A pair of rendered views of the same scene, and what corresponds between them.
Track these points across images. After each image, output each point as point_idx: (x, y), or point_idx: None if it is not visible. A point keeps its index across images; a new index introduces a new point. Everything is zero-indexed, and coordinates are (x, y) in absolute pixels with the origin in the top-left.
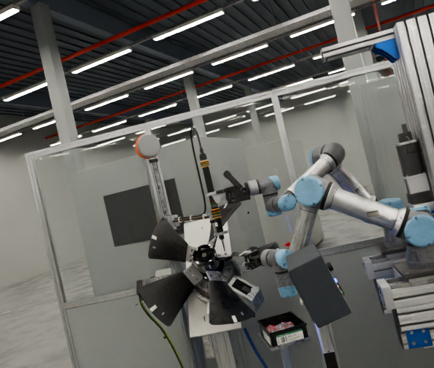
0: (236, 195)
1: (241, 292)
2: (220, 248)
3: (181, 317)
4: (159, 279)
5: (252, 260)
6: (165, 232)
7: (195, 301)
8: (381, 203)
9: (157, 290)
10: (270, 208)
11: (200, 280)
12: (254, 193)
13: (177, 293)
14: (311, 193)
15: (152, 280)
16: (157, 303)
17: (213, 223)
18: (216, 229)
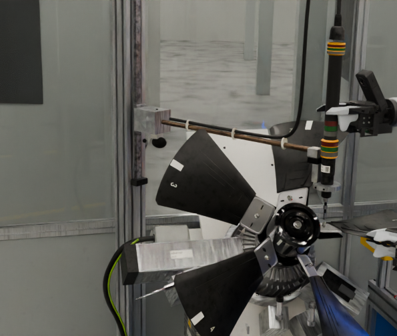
0: (377, 122)
1: (337, 296)
2: (263, 196)
3: (126, 294)
4: (173, 248)
5: None
6: (205, 161)
7: None
8: None
9: (209, 283)
10: None
11: (272, 267)
12: None
13: (239, 292)
14: None
15: (157, 247)
16: (206, 309)
17: (316, 165)
18: (318, 177)
